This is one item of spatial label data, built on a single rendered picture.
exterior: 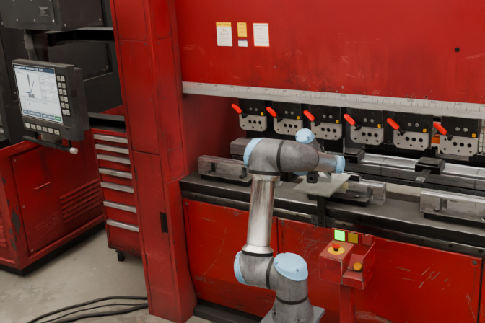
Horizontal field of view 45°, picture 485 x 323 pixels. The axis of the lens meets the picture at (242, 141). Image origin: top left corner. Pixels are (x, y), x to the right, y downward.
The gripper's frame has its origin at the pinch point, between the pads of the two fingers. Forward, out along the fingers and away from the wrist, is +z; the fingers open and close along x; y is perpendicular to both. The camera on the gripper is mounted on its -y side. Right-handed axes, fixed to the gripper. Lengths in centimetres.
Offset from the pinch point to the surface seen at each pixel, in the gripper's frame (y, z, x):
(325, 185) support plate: -5.4, -3.7, -3.3
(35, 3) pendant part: 18, -99, 119
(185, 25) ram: 51, -47, 79
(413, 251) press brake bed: -20, 19, -43
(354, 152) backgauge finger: 26.0, 18.7, -3.1
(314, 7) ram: 57, -54, 7
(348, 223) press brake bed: -15.0, 13.4, -13.0
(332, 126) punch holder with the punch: 21.0, -12.8, -1.2
